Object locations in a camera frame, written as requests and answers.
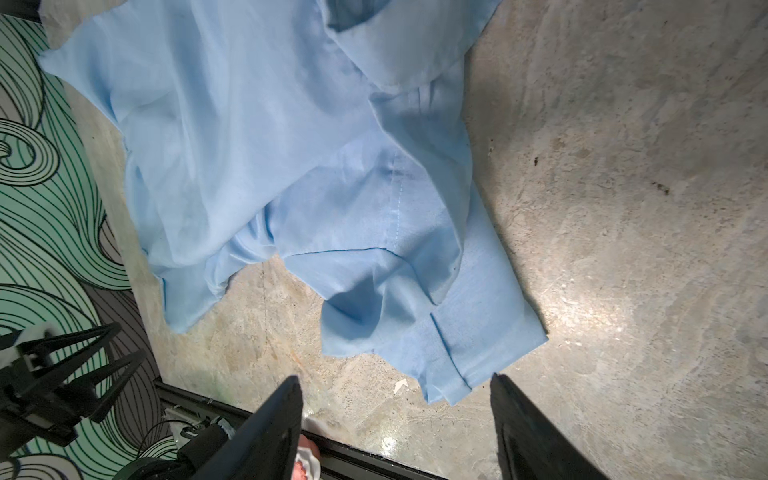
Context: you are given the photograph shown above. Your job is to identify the pink white plush toy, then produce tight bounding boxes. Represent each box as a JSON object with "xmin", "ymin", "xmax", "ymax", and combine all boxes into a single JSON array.
[{"xmin": 291, "ymin": 434, "xmax": 321, "ymax": 480}]

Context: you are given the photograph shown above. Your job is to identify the light blue long sleeve shirt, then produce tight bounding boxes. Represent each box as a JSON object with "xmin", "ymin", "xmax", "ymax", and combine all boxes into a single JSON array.
[{"xmin": 39, "ymin": 1, "xmax": 547, "ymax": 403}]

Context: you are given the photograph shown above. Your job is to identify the black front mounting rail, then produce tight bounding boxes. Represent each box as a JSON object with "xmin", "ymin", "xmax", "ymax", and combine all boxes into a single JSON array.
[{"xmin": 154, "ymin": 377, "xmax": 443, "ymax": 480}]

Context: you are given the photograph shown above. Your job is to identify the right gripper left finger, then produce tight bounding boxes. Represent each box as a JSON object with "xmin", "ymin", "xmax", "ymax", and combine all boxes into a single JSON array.
[{"xmin": 192, "ymin": 376, "xmax": 303, "ymax": 480}]

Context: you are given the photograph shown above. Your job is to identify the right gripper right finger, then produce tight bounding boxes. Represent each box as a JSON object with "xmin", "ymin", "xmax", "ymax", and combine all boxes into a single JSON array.
[{"xmin": 490, "ymin": 374, "xmax": 607, "ymax": 480}]

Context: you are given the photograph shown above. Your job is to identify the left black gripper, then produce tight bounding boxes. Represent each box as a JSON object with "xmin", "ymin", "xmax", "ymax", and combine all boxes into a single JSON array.
[{"xmin": 0, "ymin": 322, "xmax": 148, "ymax": 463}]

